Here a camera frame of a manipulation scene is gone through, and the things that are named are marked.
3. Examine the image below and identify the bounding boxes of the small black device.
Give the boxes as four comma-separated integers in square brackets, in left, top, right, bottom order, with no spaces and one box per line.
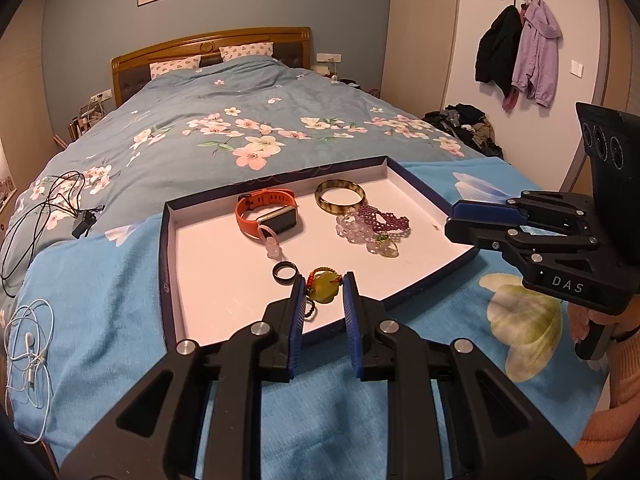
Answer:
[71,211,98,240]

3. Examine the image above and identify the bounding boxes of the orange smartwatch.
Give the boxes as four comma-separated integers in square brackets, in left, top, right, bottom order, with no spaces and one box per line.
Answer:
[235,187,299,242]

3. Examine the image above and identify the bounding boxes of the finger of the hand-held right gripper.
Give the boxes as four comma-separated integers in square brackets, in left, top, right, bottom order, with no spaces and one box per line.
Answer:
[444,217,601,273]
[451,190,598,226]

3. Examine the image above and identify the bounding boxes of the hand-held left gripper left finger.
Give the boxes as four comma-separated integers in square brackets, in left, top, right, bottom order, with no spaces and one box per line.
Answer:
[60,275,307,480]

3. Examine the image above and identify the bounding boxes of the person's right hand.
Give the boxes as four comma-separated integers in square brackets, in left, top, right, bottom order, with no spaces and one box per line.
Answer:
[567,302,591,356]

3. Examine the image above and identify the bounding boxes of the floral blue duvet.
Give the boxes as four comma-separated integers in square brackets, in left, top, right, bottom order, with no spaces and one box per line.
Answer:
[0,57,506,311]

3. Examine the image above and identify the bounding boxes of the white earphones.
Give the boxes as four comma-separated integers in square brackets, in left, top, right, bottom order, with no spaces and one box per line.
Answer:
[2,299,56,418]

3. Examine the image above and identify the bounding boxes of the pile of dark clothes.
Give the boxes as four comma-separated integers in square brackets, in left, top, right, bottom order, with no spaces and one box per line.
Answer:
[422,103,505,161]

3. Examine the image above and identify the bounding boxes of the bedside clutter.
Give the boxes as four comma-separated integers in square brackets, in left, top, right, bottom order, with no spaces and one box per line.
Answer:
[52,100,108,148]

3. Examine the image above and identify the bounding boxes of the pale pink crystal pendant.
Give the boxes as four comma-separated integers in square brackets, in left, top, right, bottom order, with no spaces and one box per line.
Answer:
[257,224,283,260]

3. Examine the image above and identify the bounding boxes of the small green pendant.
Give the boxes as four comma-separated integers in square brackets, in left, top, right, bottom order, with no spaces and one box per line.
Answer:
[375,235,401,259]

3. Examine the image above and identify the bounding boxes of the amber bangle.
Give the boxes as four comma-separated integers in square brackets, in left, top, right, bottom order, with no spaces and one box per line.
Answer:
[314,178,367,217]

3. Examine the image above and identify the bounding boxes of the purple jacket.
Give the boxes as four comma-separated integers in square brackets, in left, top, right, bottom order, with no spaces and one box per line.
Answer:
[502,0,562,111]

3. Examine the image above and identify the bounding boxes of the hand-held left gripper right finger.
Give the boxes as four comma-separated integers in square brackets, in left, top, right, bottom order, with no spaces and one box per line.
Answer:
[342,271,586,480]

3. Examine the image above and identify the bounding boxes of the dark blue shallow tray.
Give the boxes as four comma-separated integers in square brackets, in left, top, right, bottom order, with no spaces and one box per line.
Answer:
[159,155,488,348]

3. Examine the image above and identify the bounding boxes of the light blue printed blanket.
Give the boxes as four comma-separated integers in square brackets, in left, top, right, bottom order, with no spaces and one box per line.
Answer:
[20,157,616,480]

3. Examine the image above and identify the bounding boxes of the wooden headboard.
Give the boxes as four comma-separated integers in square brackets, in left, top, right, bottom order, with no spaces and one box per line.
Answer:
[111,26,313,109]

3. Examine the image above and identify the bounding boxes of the purple bead bracelet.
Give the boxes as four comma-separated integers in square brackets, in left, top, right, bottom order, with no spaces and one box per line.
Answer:
[350,204,413,238]

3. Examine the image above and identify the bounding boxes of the clear bead bracelet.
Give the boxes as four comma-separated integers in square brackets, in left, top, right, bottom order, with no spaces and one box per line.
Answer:
[335,215,381,253]

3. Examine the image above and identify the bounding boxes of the patterned white pillow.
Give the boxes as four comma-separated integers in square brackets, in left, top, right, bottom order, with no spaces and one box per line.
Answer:
[219,42,275,61]
[150,56,202,80]

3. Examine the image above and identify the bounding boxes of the yellow-green jade pendant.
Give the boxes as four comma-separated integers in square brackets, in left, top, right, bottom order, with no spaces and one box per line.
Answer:
[302,266,346,318]

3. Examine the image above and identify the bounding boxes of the black cable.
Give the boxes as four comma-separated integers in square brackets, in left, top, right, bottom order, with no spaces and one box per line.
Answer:
[0,170,106,297]

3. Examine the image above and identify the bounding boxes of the black jacket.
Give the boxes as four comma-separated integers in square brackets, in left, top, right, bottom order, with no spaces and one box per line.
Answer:
[474,5,523,98]

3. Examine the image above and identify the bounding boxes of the metal ring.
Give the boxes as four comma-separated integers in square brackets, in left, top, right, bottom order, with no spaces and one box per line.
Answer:
[272,262,299,286]

